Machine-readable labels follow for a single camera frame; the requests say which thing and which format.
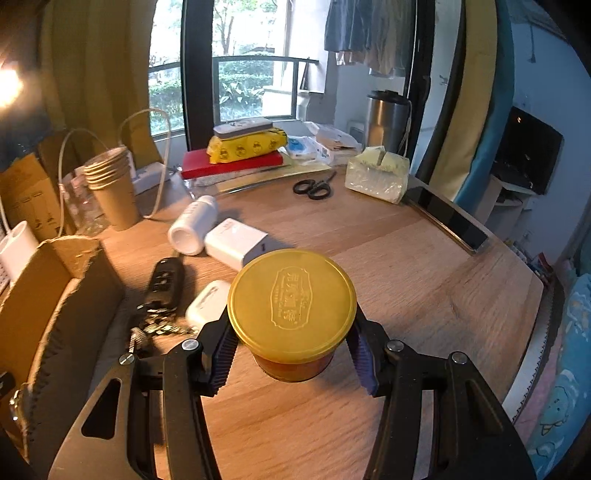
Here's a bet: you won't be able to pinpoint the beige flat folder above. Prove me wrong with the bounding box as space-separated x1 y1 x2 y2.
217 164 334 195

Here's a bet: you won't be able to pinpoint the blue printed blanket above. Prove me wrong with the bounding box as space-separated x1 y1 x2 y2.
526 258 591 472

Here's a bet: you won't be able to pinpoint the white charging cable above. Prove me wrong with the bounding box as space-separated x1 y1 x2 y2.
117 108 172 220

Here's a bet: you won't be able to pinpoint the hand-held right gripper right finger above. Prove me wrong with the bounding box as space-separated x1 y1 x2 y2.
344 307 539 480

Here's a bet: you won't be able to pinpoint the stack of brown paper cups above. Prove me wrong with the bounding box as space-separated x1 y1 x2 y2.
83 147 140 232

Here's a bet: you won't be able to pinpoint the black car key with keys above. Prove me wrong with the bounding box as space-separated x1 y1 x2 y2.
129 257 197 358

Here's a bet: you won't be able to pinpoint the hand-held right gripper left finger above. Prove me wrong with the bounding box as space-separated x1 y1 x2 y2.
46 302 241 480

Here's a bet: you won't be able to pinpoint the cardboard box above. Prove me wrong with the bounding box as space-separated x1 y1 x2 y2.
0 236 134 467

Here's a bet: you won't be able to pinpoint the window curtain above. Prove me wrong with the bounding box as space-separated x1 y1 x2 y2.
39 0 185 155

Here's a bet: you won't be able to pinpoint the hanging clothes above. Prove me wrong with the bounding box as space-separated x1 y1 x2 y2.
323 0 416 77

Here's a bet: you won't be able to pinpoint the clear glass jar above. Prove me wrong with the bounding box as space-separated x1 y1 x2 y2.
59 166 112 237

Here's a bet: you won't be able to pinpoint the black scissors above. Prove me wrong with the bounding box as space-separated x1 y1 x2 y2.
293 170 338 201

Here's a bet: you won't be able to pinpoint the black smartphone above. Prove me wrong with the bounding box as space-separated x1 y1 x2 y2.
402 185 490 256

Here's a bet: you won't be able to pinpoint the white power strip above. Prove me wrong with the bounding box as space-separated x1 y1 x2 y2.
131 161 178 195

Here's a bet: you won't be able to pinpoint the small white carton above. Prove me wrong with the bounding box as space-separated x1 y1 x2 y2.
316 124 363 164

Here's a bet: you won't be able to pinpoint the white power adapter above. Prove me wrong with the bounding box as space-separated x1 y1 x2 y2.
185 279 232 330
204 218 269 271

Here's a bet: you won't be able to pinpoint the red book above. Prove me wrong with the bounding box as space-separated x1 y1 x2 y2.
181 148 284 181

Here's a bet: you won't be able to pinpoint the white lamp power cable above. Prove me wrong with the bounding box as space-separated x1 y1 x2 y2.
58 129 112 237

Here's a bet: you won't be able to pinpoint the black monitor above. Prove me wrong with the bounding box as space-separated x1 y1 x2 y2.
492 106 565 195

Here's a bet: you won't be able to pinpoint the yellow tissue pack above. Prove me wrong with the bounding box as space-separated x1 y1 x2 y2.
345 145 411 205

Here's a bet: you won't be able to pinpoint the balcony railing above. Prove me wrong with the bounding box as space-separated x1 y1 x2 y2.
148 54 320 121

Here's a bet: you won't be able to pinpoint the white plastic bottle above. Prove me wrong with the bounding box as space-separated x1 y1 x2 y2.
167 195 220 256

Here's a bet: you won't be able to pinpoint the flat cardboard lamp packaging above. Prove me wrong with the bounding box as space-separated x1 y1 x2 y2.
0 134 75 241

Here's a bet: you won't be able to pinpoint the grey pencil case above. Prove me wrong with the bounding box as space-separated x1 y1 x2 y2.
213 117 273 139

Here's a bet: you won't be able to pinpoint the steel thermos cup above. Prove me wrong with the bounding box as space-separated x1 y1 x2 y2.
367 90 411 155

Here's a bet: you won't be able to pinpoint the blue and white packet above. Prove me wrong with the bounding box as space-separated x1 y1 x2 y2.
288 135 319 161

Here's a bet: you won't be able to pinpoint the glass jar with gold lid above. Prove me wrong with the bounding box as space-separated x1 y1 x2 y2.
228 248 358 383

